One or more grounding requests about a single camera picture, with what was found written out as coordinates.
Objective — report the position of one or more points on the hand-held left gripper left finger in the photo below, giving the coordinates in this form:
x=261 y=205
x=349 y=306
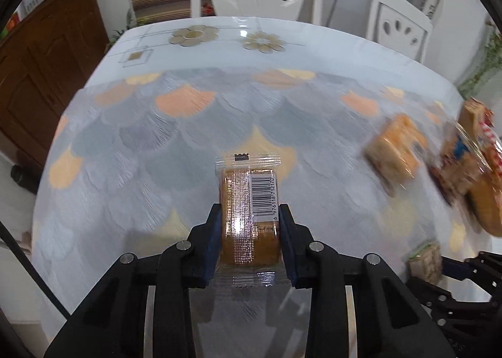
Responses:
x=208 y=260

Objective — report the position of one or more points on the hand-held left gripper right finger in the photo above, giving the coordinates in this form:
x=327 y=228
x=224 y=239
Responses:
x=290 y=264

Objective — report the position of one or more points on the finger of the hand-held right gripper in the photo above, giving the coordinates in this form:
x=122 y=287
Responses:
x=470 y=266
x=443 y=299

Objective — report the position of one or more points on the green-edged cracker packet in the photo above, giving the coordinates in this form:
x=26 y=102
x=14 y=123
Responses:
x=425 y=262

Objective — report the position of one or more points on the small brown cake packet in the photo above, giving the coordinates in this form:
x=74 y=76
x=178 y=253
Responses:
x=243 y=220

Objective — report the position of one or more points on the blue print biscuit packet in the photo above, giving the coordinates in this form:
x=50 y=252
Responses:
x=457 y=169

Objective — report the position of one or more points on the red striped fried snack packet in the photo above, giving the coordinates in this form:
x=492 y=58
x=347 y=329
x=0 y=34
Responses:
x=490 y=138

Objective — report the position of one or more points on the toast bread packet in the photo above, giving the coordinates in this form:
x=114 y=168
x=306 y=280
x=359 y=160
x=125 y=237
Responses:
x=398 y=152

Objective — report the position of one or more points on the patterned tablecloth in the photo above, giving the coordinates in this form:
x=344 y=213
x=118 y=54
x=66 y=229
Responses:
x=176 y=118

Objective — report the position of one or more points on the black round floor object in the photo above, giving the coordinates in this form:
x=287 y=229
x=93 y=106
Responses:
x=24 y=178

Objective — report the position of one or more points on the green trailing vine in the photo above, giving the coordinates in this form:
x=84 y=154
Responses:
x=484 y=60

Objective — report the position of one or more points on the small green plant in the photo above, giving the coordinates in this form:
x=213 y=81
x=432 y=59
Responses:
x=127 y=30

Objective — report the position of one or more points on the brown wooden cabinet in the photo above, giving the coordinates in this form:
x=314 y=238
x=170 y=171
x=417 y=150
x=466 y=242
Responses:
x=43 y=79

